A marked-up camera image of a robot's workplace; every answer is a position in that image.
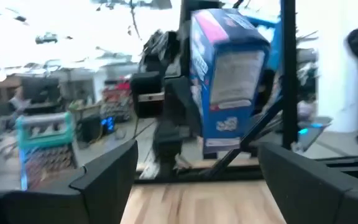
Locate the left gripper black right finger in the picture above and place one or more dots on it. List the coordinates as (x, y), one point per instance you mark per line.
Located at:
(322, 202)

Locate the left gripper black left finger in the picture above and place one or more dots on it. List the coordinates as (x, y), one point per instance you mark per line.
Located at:
(57, 208)

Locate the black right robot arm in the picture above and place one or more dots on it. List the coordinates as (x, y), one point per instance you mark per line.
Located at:
(166, 146)

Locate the shelf with red bins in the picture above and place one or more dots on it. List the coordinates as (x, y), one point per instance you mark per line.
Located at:
(117, 93)

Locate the black equipment case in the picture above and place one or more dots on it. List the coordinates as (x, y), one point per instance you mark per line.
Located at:
(89, 127)

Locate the blue Frosted Flakes box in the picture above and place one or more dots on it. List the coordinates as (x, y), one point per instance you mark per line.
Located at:
(228, 77)

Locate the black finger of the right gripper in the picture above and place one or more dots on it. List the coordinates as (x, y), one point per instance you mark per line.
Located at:
(185, 105)
(266, 87)

